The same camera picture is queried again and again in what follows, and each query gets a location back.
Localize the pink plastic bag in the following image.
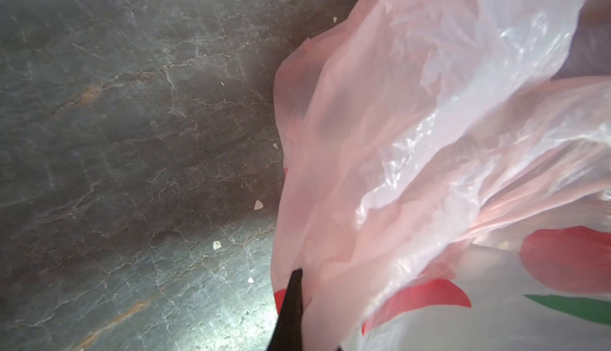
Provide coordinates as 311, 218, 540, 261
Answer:
271, 0, 610, 350

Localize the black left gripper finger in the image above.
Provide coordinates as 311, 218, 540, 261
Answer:
267, 268, 303, 351

